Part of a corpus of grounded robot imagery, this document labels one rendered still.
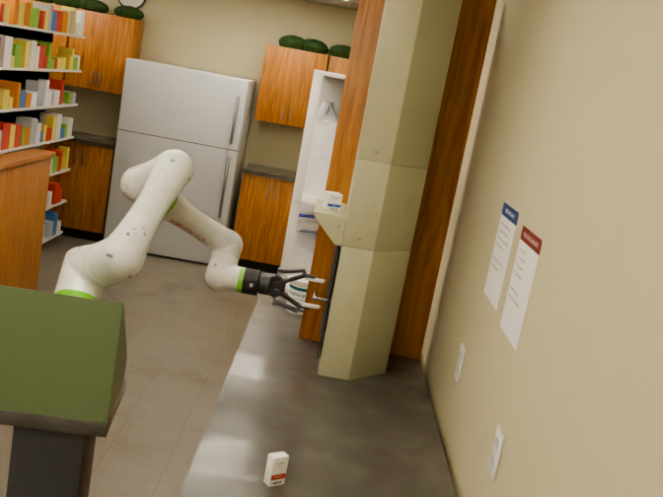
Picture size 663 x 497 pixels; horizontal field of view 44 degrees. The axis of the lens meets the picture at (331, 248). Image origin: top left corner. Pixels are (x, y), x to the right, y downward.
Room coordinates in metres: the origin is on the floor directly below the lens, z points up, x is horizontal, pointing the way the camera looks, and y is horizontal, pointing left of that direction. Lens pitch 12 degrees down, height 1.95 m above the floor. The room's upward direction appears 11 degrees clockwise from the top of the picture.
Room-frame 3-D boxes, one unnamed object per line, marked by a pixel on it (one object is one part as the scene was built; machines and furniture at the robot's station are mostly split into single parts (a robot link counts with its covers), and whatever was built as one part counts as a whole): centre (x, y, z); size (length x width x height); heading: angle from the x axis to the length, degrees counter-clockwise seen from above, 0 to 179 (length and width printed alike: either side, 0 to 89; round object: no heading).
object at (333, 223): (2.86, 0.03, 1.46); 0.32 x 0.11 x 0.10; 1
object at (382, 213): (2.87, -0.15, 1.33); 0.32 x 0.25 x 0.77; 1
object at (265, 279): (2.81, 0.18, 1.20); 0.09 x 0.07 x 0.08; 91
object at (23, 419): (2.18, 0.69, 0.92); 0.32 x 0.32 x 0.04; 7
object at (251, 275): (2.80, 0.26, 1.20); 0.12 x 0.06 x 0.09; 1
